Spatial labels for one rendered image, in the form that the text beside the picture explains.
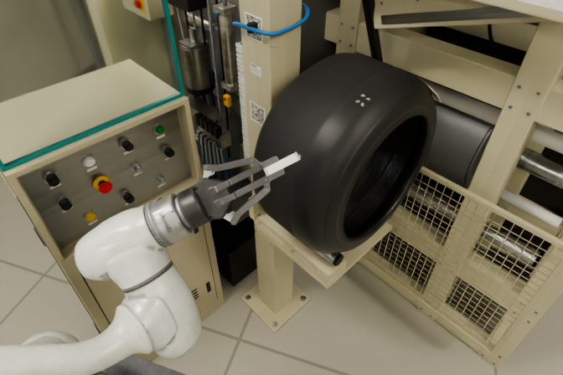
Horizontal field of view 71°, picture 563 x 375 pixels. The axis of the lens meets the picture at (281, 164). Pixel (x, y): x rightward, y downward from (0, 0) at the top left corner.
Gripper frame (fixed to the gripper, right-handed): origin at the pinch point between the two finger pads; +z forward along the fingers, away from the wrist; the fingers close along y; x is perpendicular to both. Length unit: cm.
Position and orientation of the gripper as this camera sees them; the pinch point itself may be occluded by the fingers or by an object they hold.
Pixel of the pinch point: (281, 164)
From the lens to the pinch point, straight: 74.8
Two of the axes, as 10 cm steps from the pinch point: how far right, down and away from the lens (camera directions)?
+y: -4.4, -9.0, -0.6
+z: 9.0, -4.4, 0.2
